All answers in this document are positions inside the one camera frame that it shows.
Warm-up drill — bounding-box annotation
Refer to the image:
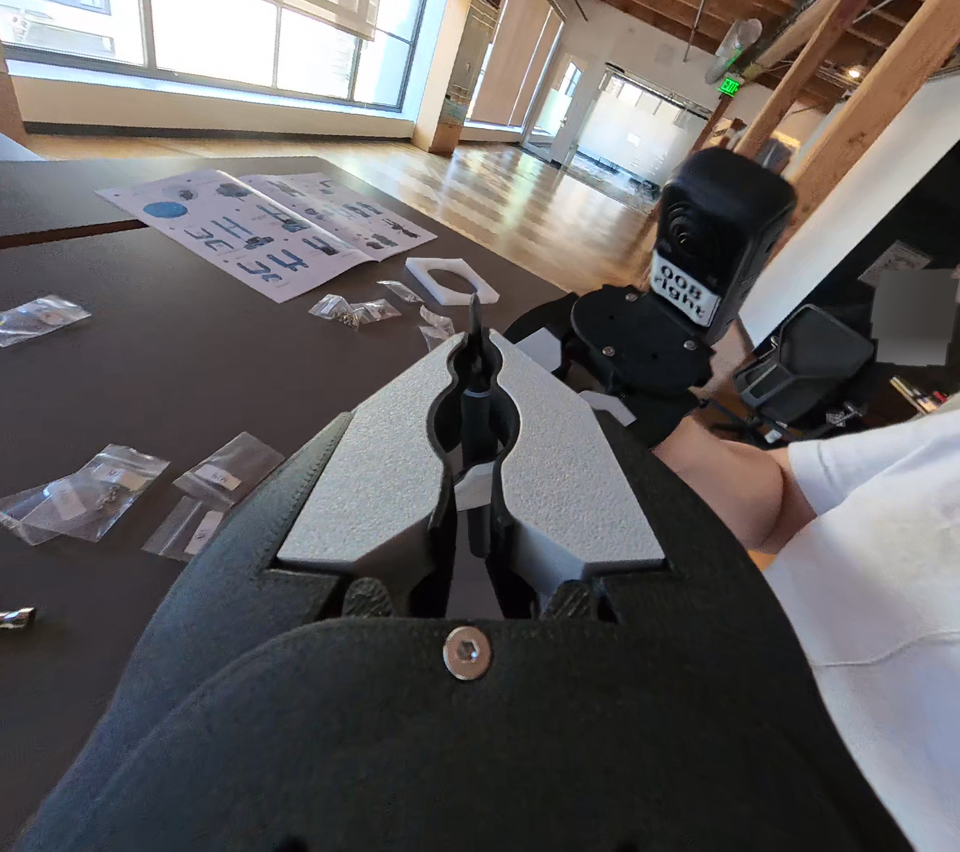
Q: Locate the person's white shirt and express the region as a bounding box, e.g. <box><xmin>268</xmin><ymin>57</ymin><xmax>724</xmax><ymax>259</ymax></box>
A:
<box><xmin>761</xmin><ymin>409</ymin><xmax>960</xmax><ymax>852</ymax></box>

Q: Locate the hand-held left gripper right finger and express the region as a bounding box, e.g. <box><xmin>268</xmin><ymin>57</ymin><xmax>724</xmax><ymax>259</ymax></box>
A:
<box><xmin>486</xmin><ymin>333</ymin><xmax>669</xmax><ymax>598</ymax></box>

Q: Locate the person's right forearm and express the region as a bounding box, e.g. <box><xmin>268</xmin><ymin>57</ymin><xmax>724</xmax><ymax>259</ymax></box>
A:
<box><xmin>654</xmin><ymin>417</ymin><xmax>819</xmax><ymax>556</ymax></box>

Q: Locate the wooden support post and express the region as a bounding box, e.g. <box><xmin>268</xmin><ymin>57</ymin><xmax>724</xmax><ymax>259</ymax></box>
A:
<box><xmin>787</xmin><ymin>0</ymin><xmax>960</xmax><ymax>215</ymax></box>
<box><xmin>731</xmin><ymin>0</ymin><xmax>882</xmax><ymax>163</ymax></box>

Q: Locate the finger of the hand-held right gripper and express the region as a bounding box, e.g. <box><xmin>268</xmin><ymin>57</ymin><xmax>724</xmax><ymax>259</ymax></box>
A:
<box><xmin>585</xmin><ymin>390</ymin><xmax>639</xmax><ymax>429</ymax></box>
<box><xmin>517</xmin><ymin>330</ymin><xmax>564</xmax><ymax>373</ymax></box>

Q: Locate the large paned window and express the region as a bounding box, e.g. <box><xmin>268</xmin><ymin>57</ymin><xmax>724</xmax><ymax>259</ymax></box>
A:
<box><xmin>0</xmin><ymin>0</ymin><xmax>451</xmax><ymax>112</ymax></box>

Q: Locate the dark desk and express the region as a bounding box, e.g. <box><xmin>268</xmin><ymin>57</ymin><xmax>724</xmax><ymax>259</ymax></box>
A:
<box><xmin>0</xmin><ymin>154</ymin><xmax>594</xmax><ymax>830</ymax></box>

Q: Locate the white foam piece with hole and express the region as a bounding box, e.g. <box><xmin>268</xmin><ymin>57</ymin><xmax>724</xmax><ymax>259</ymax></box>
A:
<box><xmin>405</xmin><ymin>255</ymin><xmax>501</xmax><ymax>307</ymax></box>

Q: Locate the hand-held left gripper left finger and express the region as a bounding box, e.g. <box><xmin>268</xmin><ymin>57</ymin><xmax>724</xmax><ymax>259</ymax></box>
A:
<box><xmin>276</xmin><ymin>333</ymin><xmax>472</xmax><ymax>579</ymax></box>

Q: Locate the black equipment case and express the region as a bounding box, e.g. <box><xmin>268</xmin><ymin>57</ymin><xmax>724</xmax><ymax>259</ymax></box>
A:
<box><xmin>733</xmin><ymin>304</ymin><xmax>877</xmax><ymax>429</ymax></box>

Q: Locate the black precision screwdriver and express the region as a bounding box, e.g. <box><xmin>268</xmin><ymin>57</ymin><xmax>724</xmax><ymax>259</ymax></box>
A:
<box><xmin>459</xmin><ymin>293</ymin><xmax>500</xmax><ymax>560</ymax></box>

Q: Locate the open instruction booklet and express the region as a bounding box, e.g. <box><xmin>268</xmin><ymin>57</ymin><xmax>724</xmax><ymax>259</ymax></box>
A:
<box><xmin>96</xmin><ymin>169</ymin><xmax>438</xmax><ymax>305</ymax></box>

